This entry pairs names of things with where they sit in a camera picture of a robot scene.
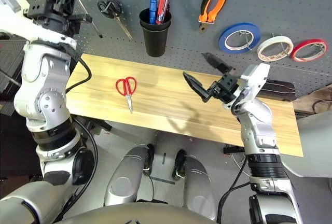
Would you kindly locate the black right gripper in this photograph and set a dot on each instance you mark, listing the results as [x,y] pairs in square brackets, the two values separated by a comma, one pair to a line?
[227,89]

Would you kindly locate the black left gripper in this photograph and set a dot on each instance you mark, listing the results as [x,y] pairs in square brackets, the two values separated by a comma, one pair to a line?
[59,23]

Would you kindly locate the orange black screwdriver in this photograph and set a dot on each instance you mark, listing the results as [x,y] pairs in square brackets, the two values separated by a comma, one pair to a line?
[89,17]

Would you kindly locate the white masking tape roll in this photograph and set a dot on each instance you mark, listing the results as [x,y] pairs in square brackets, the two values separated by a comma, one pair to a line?
[262,50]

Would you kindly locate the orange black pliers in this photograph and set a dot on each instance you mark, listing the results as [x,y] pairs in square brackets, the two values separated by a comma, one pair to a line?
[219,3]

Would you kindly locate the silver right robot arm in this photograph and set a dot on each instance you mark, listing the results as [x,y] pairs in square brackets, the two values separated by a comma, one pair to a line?
[259,136]

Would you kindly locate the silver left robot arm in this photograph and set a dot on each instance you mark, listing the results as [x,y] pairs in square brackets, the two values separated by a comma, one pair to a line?
[44,84]

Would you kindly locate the grey perforated pegboard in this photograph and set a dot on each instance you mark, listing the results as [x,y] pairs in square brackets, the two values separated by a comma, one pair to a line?
[181,1]

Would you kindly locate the blue tape roll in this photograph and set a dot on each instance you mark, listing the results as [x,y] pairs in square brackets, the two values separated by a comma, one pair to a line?
[223,40]

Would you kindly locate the black plastic cup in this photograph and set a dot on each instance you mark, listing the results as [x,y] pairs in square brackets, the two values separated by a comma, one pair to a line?
[155,42]

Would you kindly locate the black plastic tool case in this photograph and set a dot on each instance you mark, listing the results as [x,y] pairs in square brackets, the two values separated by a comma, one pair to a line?
[280,89]

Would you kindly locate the large black equipment case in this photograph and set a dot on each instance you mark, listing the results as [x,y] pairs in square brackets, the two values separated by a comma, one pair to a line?
[10,60]

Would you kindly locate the red tape roll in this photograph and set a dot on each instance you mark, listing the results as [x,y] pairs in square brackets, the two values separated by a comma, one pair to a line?
[295,53]

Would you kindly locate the black right robot foot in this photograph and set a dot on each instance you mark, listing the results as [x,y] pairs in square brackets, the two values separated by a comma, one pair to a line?
[179,164]

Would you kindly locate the black robot foot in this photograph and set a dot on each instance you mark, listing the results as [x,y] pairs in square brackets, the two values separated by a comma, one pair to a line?
[150,156]
[179,164]

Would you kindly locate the black left robot foot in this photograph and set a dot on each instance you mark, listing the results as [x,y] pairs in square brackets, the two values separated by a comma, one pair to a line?
[150,156]

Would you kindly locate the grey right robot leg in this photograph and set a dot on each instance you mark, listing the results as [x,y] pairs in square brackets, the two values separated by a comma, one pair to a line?
[198,187]

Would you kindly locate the grey robot leg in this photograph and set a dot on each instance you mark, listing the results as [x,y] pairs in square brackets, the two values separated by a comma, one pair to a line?
[198,187]
[124,180]

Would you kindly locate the light grey side table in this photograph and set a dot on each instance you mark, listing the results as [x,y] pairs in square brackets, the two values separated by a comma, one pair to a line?
[313,143]

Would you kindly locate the grey left robot leg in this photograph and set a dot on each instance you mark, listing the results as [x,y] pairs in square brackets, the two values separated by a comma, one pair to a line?
[124,180]

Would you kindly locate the grey robot torso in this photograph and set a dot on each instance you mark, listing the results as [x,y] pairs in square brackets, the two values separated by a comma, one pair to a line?
[142,215]

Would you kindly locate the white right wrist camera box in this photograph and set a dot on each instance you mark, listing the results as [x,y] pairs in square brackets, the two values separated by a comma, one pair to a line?
[255,81]

